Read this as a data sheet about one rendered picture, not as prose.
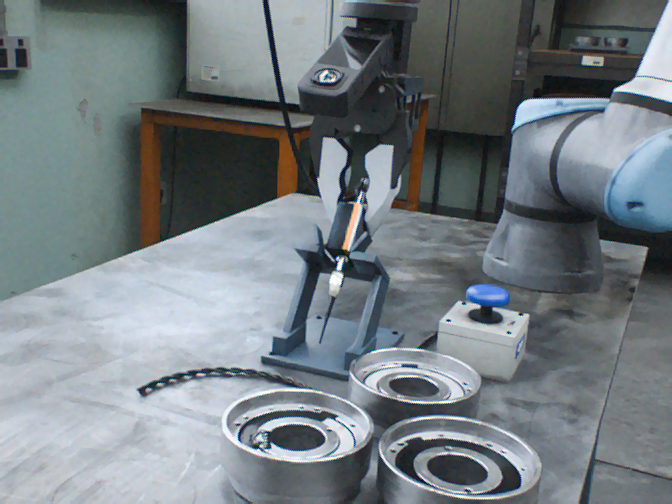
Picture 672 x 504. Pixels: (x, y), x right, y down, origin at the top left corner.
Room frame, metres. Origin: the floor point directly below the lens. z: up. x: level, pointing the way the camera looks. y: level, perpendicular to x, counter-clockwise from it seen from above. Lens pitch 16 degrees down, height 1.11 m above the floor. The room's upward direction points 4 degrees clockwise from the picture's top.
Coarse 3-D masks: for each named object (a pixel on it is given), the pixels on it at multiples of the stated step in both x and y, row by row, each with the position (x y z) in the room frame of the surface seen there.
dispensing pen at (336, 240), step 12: (360, 192) 0.79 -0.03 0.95; (348, 204) 0.77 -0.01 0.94; (336, 216) 0.77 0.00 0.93; (348, 216) 0.76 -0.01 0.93; (336, 228) 0.76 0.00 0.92; (348, 228) 0.76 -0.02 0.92; (336, 240) 0.75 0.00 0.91; (336, 252) 0.76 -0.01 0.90; (336, 264) 0.75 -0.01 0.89; (348, 264) 0.76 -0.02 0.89; (336, 276) 0.75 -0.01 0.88; (336, 288) 0.74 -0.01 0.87; (324, 324) 0.72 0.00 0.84
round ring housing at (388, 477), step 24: (384, 432) 0.52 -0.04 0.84; (408, 432) 0.54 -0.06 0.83; (432, 432) 0.54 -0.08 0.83; (456, 432) 0.55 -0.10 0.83; (480, 432) 0.54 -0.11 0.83; (504, 432) 0.53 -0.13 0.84; (384, 456) 0.49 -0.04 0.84; (432, 456) 0.51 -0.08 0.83; (456, 456) 0.52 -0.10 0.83; (480, 456) 0.52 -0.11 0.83; (528, 456) 0.51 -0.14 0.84; (384, 480) 0.48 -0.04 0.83; (408, 480) 0.46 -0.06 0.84; (432, 480) 0.48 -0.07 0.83; (456, 480) 0.52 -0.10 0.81; (480, 480) 0.51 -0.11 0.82; (528, 480) 0.49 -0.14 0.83
